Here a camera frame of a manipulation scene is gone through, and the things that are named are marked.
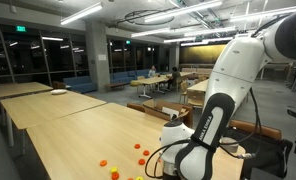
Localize wooden dining table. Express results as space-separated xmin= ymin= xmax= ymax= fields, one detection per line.
xmin=138 ymin=75 xmax=172 ymax=100

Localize yellow pouf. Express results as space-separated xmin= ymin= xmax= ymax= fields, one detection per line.
xmin=130 ymin=79 xmax=143 ymax=88

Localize seated person light shirt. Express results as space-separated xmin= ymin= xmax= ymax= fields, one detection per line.
xmin=147 ymin=65 xmax=157 ymax=78

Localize long blue sofa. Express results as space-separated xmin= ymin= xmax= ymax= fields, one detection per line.
xmin=109 ymin=68 xmax=151 ymax=85

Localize seated person dark clothes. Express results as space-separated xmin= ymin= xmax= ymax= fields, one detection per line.
xmin=167 ymin=66 xmax=182 ymax=90

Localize low wooden bench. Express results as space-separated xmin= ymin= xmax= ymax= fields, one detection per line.
xmin=104 ymin=81 xmax=128 ymax=93

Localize wooden chair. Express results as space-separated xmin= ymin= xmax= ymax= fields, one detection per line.
xmin=178 ymin=80 xmax=193 ymax=104

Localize linear ceiling light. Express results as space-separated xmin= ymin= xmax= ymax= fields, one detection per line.
xmin=143 ymin=0 xmax=223 ymax=24
xmin=131 ymin=27 xmax=172 ymax=38
xmin=229 ymin=3 xmax=296 ymax=23
xmin=60 ymin=1 xmax=104 ymax=26

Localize white plate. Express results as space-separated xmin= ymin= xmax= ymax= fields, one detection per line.
xmin=50 ymin=88 xmax=68 ymax=96

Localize wooden table with plate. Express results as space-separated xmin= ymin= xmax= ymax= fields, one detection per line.
xmin=0 ymin=89 xmax=108 ymax=148

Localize black bag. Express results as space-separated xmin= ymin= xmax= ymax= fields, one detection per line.
xmin=224 ymin=127 xmax=294 ymax=179

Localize black ceiling ring track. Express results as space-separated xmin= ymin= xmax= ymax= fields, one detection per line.
xmin=123 ymin=9 xmax=176 ymax=26

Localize grey duct tape roll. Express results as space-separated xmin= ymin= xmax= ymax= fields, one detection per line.
xmin=225 ymin=136 xmax=240 ymax=154

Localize long black cable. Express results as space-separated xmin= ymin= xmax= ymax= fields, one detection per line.
xmin=217 ymin=87 xmax=264 ymax=160

